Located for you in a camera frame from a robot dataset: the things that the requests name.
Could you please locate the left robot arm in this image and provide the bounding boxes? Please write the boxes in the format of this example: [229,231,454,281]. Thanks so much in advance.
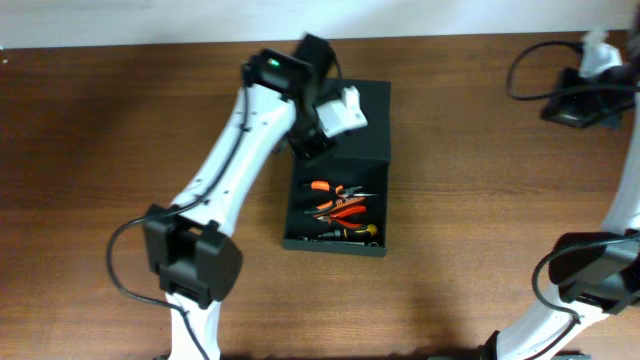
[143,34,337,359]

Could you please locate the orange black long-nose pliers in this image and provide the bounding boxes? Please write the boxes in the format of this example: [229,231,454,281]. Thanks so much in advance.
[301,180,374,216]

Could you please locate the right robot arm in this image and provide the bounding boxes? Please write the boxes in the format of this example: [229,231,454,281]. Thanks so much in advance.
[473,21,639,360]

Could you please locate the black gift box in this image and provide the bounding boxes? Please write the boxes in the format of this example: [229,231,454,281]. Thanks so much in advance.
[283,79,392,257]

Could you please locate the yellow black stubby screwdriver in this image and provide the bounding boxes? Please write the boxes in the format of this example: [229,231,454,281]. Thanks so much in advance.
[318,224,378,240]

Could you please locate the red handled cutting pliers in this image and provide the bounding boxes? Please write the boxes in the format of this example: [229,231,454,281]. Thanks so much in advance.
[315,205,367,229]

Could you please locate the orange socket rail set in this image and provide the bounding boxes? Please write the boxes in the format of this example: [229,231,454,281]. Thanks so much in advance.
[322,197,365,211]

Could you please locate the silver ratchet wrench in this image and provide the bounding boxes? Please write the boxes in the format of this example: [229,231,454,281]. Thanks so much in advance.
[296,236,380,247]

